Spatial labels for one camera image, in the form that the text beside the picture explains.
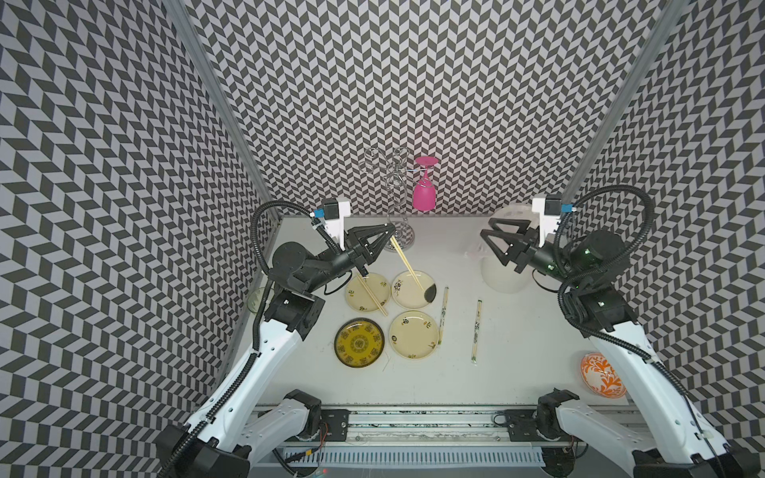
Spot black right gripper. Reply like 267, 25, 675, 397
480, 217, 589, 289

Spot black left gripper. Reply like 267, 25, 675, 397
303, 222, 394, 295

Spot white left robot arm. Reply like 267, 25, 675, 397
155, 198, 396, 477

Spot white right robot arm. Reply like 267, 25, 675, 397
480, 184, 761, 477

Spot white trash bin with bag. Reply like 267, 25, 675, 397
465, 203, 538, 295

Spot cream plate left rear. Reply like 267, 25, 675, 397
344, 273, 390, 312

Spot cream plate with green patch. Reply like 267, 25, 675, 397
390, 271, 437, 309

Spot pink wine glass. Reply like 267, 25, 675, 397
412, 157, 439, 212

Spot chrome glass rack stand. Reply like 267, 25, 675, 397
364, 147, 416, 251

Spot yellow patterned plate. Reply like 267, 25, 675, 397
333, 318, 384, 368

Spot cream plate with red stamps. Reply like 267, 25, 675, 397
388, 311, 439, 360

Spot green drinking glass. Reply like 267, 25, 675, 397
246, 287, 264, 314

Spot orange patterned bowl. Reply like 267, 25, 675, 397
580, 353, 627, 400

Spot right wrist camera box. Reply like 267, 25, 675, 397
531, 194, 577, 247

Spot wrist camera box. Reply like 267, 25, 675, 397
531, 194, 577, 247
310, 197, 352, 251

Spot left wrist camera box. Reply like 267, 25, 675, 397
310, 197, 352, 251

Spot metal base rail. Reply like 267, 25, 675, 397
250, 405, 659, 478

